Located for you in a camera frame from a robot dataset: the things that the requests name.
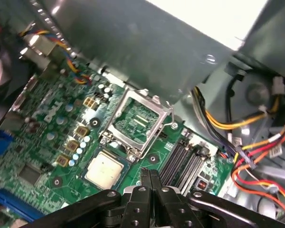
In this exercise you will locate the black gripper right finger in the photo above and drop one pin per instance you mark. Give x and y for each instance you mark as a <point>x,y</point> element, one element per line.
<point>173,209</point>

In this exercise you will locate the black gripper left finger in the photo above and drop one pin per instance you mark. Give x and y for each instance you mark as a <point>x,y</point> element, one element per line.
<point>133,209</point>

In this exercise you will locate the CPU with silver lid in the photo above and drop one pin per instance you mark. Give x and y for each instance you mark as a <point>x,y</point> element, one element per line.
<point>104,169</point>

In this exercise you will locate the metal socket cover frame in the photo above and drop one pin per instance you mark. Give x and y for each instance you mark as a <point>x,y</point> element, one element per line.
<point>129,142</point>

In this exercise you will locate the green motherboard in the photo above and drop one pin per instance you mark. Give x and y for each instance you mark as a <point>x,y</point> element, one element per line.
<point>130,175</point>

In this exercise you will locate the black RAM slot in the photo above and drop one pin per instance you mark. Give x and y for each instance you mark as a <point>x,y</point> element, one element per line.
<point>196,173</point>
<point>179,165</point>
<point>190,170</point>
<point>172,161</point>

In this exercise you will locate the blue expansion slot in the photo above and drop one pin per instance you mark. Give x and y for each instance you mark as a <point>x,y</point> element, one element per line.
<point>14,204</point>

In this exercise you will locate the black open PC case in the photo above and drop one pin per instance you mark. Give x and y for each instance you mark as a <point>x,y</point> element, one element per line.
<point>256,95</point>

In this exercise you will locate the blue port connector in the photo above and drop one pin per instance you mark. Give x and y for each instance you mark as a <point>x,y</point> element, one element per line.
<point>0,142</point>

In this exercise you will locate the grey power supply unit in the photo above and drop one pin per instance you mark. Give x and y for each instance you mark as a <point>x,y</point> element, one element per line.
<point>133,47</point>

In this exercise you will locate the silver port block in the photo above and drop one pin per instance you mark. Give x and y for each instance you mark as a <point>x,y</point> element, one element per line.
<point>41,47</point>

